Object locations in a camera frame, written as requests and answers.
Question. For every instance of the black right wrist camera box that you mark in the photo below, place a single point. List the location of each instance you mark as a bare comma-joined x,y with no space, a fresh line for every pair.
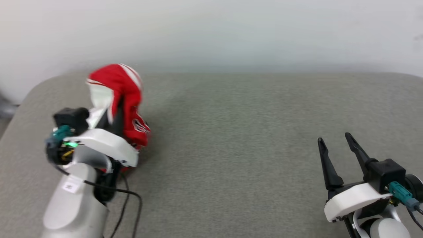
386,173

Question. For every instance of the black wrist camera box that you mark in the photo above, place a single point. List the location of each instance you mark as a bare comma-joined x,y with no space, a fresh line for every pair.
72,118
386,173

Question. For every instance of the red and white garment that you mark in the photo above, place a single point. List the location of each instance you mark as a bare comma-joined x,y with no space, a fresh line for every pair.
120,82

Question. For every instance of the grey fabric sofa seat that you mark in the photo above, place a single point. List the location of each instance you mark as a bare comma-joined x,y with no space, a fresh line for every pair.
231,138

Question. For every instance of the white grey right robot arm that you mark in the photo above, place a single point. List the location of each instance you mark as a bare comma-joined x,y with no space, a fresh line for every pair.
386,228

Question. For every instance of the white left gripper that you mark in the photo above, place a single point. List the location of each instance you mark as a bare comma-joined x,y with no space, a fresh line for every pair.
105,143

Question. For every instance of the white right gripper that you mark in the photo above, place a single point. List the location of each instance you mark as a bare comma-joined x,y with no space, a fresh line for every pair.
353,198

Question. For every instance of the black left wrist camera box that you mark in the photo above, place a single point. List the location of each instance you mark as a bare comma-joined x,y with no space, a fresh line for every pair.
72,118

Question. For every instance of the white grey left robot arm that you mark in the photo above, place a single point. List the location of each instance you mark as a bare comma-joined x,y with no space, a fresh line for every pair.
74,201

